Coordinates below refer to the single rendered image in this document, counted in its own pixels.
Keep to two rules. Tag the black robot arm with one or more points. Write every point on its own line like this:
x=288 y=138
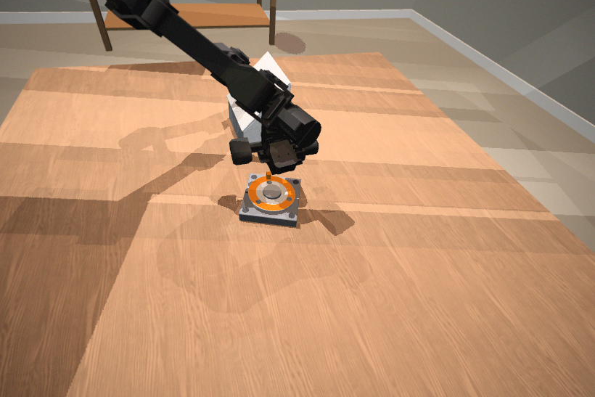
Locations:
x=254 y=90

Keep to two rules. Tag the orange round plate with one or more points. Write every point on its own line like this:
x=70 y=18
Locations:
x=255 y=194

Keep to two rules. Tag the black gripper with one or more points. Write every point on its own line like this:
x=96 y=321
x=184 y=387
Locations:
x=241 y=150

